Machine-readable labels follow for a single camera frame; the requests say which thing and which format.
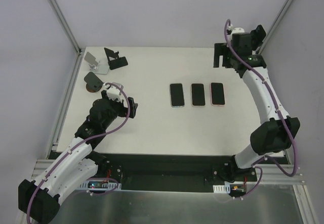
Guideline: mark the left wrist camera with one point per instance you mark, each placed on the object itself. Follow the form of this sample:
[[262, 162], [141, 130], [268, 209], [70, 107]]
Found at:
[[114, 90]]

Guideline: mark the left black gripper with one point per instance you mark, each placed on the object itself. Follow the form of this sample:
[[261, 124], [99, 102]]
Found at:
[[131, 107]]

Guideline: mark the aluminium frame post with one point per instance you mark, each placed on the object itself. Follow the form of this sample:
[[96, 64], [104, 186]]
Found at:
[[280, 16], [65, 26]]

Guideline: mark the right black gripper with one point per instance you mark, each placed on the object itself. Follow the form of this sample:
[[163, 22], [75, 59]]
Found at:
[[222, 56]]

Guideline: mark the silver metal phone stand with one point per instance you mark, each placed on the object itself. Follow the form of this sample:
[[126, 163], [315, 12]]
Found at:
[[98, 67]]

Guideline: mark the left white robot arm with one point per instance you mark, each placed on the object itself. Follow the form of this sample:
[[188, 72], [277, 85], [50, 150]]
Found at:
[[41, 198]]

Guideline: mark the left aluminium frame post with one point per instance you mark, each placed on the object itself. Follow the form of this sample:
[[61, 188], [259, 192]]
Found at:
[[65, 26]]

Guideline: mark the right white cable duct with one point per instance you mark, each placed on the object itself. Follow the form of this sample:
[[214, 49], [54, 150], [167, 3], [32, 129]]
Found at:
[[227, 188]]

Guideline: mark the phone with cream case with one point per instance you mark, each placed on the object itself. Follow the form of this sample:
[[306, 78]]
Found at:
[[198, 95]]

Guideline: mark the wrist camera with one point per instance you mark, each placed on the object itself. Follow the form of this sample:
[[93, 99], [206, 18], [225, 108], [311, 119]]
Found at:
[[234, 30], [114, 90]]

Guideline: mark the left white cable duct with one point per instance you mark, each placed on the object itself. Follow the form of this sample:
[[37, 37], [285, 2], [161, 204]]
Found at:
[[100, 185]]

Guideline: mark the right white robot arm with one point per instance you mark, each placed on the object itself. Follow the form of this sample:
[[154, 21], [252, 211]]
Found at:
[[277, 128]]

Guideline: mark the white cable duct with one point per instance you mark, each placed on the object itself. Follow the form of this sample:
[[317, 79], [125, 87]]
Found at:
[[227, 188], [100, 185]]

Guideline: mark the right aluminium frame post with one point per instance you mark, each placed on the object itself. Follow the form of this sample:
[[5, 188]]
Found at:
[[280, 16]]

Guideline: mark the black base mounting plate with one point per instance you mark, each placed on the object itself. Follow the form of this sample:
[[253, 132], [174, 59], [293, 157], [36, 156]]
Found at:
[[165, 173]]

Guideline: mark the phone with clear blue case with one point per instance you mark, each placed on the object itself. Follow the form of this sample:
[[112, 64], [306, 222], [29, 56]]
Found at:
[[177, 95]]

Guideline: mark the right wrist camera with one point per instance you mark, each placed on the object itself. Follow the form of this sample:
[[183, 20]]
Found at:
[[234, 30]]

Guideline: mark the phone with pink case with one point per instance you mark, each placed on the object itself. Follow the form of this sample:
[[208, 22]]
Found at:
[[217, 94]]

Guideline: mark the black folding phone stand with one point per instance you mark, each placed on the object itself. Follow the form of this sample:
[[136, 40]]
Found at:
[[114, 60]]

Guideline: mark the round wooden base phone stand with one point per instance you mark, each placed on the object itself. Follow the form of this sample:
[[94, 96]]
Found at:
[[93, 82]]

